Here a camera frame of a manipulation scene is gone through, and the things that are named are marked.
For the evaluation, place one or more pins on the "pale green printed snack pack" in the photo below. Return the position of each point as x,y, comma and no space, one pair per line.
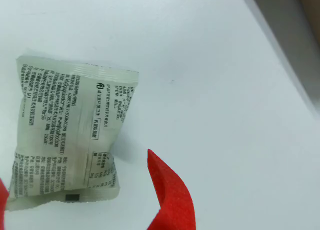
62,129

